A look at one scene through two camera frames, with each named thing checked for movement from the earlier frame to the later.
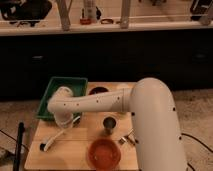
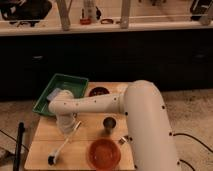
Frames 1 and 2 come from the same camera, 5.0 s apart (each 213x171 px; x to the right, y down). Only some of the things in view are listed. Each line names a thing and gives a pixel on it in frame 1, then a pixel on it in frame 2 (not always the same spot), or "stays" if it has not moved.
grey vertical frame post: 125,10 stays
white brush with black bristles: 44,146 -> 51,158
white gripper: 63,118 stays
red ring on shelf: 86,21 stays
